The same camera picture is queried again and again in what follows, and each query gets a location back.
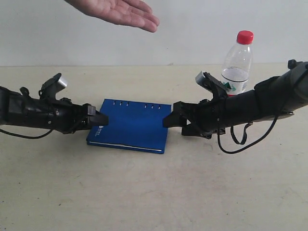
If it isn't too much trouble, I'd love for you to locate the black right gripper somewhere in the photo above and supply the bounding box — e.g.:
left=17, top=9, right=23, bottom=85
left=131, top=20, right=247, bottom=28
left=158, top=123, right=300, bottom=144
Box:
left=163, top=101, right=226, bottom=139

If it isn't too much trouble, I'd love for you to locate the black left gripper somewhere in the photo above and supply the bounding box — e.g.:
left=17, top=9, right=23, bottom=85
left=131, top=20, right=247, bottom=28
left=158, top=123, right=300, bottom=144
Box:
left=47, top=98, right=108, bottom=134

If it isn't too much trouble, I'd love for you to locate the blue notebook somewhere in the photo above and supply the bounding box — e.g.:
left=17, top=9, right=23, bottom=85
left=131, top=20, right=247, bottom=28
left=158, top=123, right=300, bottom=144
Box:
left=86, top=99, right=171, bottom=154

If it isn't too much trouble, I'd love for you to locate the clear bottle with red cap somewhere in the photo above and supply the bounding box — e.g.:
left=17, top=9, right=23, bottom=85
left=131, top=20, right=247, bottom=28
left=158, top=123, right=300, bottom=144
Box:
left=220, top=30, right=254, bottom=96

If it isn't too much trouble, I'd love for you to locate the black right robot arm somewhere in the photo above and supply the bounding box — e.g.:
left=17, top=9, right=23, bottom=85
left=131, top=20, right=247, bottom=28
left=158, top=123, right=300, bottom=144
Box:
left=163, top=60, right=308, bottom=139

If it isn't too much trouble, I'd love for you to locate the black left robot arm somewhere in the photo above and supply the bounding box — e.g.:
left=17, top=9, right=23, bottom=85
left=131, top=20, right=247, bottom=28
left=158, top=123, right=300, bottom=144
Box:
left=0, top=87, right=109, bottom=134

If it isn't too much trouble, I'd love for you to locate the person's open hand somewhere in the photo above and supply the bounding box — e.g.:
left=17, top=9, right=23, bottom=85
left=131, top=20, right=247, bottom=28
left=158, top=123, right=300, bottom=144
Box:
left=66, top=0, right=160, bottom=33

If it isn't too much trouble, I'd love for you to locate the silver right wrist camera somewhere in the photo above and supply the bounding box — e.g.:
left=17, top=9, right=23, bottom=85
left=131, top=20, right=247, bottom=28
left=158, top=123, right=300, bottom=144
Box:
left=195, top=71, right=233, bottom=97

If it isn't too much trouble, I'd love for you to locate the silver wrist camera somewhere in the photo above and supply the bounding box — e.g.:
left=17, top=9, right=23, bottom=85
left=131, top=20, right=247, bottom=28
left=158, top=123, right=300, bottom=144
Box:
left=195, top=71, right=233, bottom=97
left=39, top=73, right=68, bottom=99

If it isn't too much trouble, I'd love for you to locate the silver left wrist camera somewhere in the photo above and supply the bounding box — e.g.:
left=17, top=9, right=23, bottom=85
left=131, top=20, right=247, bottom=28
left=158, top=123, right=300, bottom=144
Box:
left=39, top=73, right=68, bottom=99

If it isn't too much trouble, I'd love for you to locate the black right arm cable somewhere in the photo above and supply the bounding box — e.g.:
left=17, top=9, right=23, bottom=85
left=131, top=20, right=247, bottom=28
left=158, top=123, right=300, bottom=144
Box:
left=217, top=113, right=280, bottom=154

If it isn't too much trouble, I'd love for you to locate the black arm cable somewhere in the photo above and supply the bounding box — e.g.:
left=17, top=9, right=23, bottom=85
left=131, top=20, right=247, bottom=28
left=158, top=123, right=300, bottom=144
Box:
left=0, top=128, right=53, bottom=140
left=217, top=113, right=280, bottom=154

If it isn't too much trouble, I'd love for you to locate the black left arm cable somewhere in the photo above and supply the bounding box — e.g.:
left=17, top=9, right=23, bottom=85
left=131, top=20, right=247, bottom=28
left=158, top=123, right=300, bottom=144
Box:
left=0, top=128, right=53, bottom=140

